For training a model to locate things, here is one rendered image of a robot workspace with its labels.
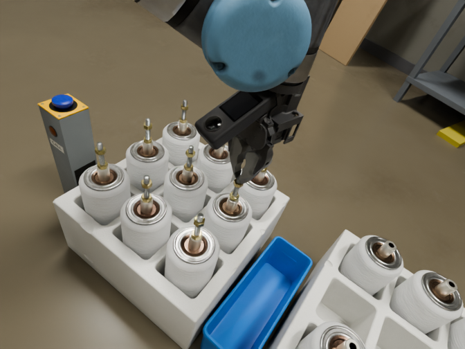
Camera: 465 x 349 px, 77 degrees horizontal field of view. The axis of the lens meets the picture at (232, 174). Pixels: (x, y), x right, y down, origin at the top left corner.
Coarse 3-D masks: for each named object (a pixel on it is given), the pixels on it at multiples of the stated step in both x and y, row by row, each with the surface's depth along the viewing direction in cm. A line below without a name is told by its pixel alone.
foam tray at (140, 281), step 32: (160, 192) 68; (224, 192) 72; (64, 224) 65; (96, 224) 59; (192, 224) 64; (256, 224) 67; (96, 256) 63; (128, 256) 56; (160, 256) 57; (224, 256) 60; (128, 288) 62; (160, 288) 53; (224, 288) 59; (160, 320) 61; (192, 320) 50
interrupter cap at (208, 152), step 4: (208, 144) 73; (204, 148) 71; (208, 148) 72; (224, 148) 73; (204, 152) 70; (208, 152) 70; (212, 152) 71; (224, 152) 72; (228, 152) 72; (208, 156) 69; (212, 156) 70; (216, 156) 70; (220, 156) 71; (224, 156) 71; (228, 156) 71; (208, 160) 69; (212, 160) 69; (216, 160) 69; (220, 160) 69; (224, 160) 70; (228, 160) 70
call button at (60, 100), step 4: (56, 96) 62; (60, 96) 62; (64, 96) 62; (68, 96) 62; (52, 100) 60; (56, 100) 61; (60, 100) 61; (64, 100) 61; (68, 100) 61; (72, 100) 62; (56, 104) 60; (60, 104) 60; (64, 104) 60; (68, 104) 61; (72, 104) 62; (60, 108) 61; (64, 108) 61; (68, 108) 62
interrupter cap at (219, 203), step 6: (216, 198) 61; (222, 198) 61; (240, 198) 62; (216, 204) 60; (222, 204) 60; (240, 204) 61; (246, 204) 61; (216, 210) 58; (222, 210) 59; (240, 210) 60; (246, 210) 60; (222, 216) 58; (228, 216) 58; (234, 216) 58; (240, 216) 59
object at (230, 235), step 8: (208, 208) 59; (248, 208) 61; (208, 216) 59; (216, 216) 58; (248, 216) 60; (208, 224) 60; (216, 224) 58; (224, 224) 57; (232, 224) 57; (240, 224) 58; (248, 224) 61; (216, 232) 59; (224, 232) 58; (232, 232) 58; (240, 232) 59; (224, 240) 60; (232, 240) 61; (240, 240) 63; (224, 248) 63; (232, 248) 64
